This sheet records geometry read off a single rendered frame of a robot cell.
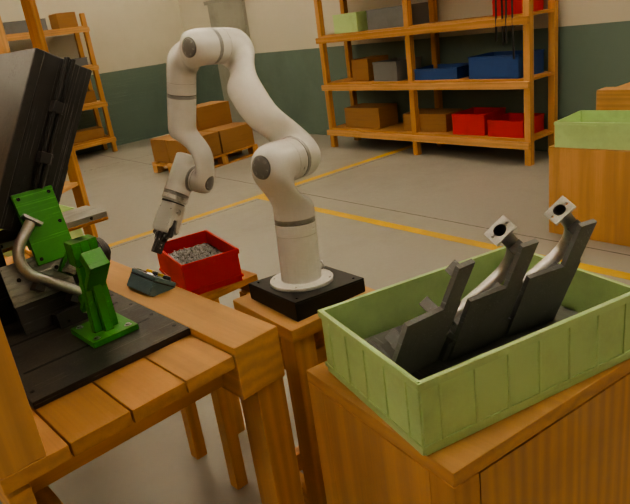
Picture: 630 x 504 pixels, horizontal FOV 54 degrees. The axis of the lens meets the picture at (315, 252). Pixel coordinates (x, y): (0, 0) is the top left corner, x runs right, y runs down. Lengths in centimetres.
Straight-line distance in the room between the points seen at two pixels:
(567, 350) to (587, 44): 550
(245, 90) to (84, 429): 96
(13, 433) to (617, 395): 131
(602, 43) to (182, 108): 523
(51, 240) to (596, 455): 155
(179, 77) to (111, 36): 985
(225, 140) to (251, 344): 690
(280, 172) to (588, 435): 98
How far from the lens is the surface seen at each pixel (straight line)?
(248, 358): 158
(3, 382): 131
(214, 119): 875
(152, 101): 1204
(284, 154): 168
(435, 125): 728
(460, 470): 128
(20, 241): 188
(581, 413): 154
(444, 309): 131
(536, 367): 140
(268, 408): 169
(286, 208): 174
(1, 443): 136
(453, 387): 126
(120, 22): 1190
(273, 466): 178
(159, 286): 196
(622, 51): 663
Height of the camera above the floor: 162
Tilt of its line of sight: 20 degrees down
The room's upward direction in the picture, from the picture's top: 8 degrees counter-clockwise
